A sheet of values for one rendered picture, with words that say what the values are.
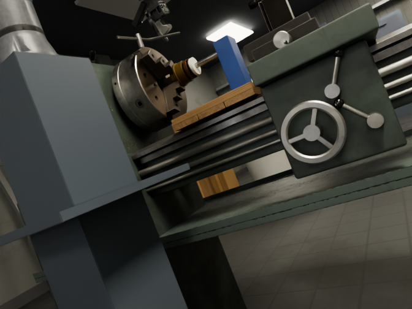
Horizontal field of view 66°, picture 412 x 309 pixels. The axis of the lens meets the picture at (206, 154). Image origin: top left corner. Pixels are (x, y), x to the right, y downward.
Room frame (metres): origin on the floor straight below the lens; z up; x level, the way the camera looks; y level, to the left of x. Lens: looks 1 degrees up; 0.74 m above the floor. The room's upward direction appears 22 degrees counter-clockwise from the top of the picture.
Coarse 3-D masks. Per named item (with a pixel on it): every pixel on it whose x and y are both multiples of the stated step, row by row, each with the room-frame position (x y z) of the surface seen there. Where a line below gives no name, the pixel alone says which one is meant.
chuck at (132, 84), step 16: (144, 48) 1.23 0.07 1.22; (128, 64) 1.16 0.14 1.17; (144, 64) 1.19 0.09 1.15; (128, 80) 1.15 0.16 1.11; (144, 80) 1.15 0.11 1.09; (160, 80) 1.31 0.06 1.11; (128, 96) 1.16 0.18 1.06; (144, 96) 1.14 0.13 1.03; (160, 96) 1.21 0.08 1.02; (144, 112) 1.18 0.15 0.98; (160, 112) 1.17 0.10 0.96; (160, 128) 1.29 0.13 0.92
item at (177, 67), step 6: (186, 60) 1.18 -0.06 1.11; (174, 66) 1.20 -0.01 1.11; (180, 66) 1.18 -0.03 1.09; (186, 66) 1.17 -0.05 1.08; (174, 72) 1.19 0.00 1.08; (180, 72) 1.18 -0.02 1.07; (186, 72) 1.18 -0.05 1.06; (192, 72) 1.18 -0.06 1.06; (174, 78) 1.21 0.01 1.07; (180, 78) 1.19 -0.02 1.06; (186, 78) 1.19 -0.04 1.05; (192, 78) 1.22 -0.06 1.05; (186, 84) 1.24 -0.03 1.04
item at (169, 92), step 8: (168, 88) 1.22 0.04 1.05; (176, 88) 1.20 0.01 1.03; (184, 88) 1.22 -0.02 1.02; (168, 96) 1.21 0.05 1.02; (176, 96) 1.20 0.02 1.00; (168, 104) 1.21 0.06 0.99; (176, 104) 1.21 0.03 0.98; (168, 112) 1.21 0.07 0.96; (176, 112) 1.22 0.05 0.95; (168, 120) 1.24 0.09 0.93
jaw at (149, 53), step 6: (138, 54) 1.18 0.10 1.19; (144, 54) 1.18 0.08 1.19; (150, 54) 1.17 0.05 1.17; (144, 60) 1.18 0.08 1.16; (150, 60) 1.17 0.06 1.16; (156, 60) 1.19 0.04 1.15; (162, 60) 1.19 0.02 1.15; (150, 66) 1.19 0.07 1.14; (156, 66) 1.19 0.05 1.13; (162, 66) 1.19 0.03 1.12; (168, 66) 1.19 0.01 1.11; (156, 72) 1.21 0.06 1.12; (162, 72) 1.21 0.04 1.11; (168, 72) 1.21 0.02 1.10; (156, 78) 1.23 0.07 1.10
